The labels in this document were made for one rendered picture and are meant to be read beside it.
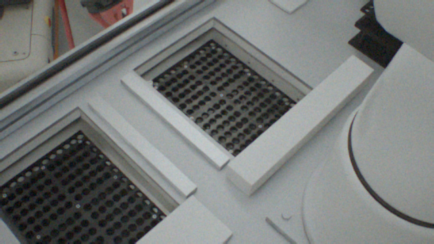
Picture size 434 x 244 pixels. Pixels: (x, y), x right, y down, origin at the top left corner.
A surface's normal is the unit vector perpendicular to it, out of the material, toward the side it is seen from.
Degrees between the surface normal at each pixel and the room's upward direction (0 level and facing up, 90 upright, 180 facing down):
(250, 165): 0
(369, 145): 88
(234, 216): 0
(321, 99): 0
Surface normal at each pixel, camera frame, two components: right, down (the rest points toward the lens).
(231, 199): 0.07, -0.58
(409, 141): -0.64, 0.37
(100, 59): 0.71, 0.60
